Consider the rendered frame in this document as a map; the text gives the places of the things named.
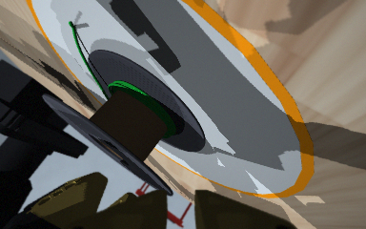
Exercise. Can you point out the orange painted ring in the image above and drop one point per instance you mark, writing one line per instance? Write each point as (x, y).
(243, 44)

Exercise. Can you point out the green wire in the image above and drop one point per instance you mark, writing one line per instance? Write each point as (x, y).
(130, 89)

